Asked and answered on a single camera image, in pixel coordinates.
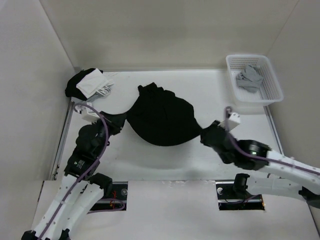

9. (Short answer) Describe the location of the folded grey tank top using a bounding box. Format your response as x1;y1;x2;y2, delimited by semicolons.
70;91;102;103

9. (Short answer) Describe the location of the folded white tank top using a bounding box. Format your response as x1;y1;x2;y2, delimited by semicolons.
76;68;114;99

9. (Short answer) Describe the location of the folded black tank top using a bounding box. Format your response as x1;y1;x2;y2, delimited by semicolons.
65;68;95;101

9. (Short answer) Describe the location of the black tank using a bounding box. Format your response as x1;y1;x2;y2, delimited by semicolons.
126;82;204;147
65;68;95;101

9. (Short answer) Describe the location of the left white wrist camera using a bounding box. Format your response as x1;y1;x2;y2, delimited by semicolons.
74;103;100;123

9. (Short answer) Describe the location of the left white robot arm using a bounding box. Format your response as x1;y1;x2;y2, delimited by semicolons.
21;111;127;240

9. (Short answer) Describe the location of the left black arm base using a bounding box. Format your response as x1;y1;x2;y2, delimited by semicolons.
89;181;129;212

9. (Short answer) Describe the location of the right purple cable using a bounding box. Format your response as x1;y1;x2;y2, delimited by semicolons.
223;106;320;176

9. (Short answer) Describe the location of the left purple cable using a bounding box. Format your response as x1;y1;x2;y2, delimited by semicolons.
37;103;126;240

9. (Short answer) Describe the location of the grey tank top in basket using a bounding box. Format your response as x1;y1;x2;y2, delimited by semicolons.
235;64;264;94

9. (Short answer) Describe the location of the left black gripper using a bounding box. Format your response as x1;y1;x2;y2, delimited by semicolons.
91;111;127;157

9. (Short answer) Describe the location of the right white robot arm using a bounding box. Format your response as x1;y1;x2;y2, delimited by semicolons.
200;121;320;209

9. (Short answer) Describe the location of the white plastic basket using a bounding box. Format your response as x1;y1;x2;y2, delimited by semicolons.
225;54;284;108

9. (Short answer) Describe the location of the purple cable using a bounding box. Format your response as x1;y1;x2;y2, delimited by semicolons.
223;106;320;176
37;103;126;240

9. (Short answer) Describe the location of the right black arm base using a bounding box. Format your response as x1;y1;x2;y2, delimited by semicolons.
215;173;265;211

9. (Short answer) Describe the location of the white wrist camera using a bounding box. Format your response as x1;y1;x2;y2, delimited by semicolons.
218;111;241;132
74;103;100;123

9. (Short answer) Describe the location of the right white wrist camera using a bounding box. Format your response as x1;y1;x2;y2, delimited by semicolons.
218;111;241;132

